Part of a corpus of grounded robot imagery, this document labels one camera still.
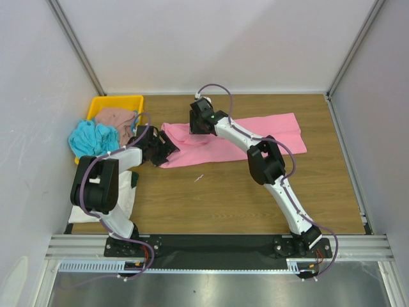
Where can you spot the yellow plastic bin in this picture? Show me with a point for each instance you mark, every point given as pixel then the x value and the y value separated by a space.
pixel 128 102

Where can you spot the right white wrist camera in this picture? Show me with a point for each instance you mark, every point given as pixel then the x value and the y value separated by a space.
pixel 199 96

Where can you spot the turquoise t shirt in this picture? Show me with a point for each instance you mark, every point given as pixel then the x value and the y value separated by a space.
pixel 90 138

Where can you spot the dark green folded shirt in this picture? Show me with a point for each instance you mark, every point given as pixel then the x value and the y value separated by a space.
pixel 134 179

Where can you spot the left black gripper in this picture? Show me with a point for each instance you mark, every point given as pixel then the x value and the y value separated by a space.
pixel 167 148

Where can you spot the folded white t shirt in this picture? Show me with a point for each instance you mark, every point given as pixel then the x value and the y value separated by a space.
pixel 126 199

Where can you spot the mauve t shirt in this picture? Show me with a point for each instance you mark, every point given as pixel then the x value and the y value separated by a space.
pixel 120 119

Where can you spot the grey slotted cable duct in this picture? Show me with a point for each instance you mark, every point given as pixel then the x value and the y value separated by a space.
pixel 272 266

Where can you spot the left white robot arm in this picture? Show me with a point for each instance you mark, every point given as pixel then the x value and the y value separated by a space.
pixel 95 188

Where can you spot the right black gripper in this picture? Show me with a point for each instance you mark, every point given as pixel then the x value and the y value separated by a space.
pixel 197 125

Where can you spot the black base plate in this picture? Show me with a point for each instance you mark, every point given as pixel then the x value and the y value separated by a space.
pixel 251 248

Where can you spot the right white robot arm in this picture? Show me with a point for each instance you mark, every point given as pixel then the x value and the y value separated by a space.
pixel 266 166

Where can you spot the pink t shirt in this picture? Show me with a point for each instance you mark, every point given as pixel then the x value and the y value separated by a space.
pixel 230 145

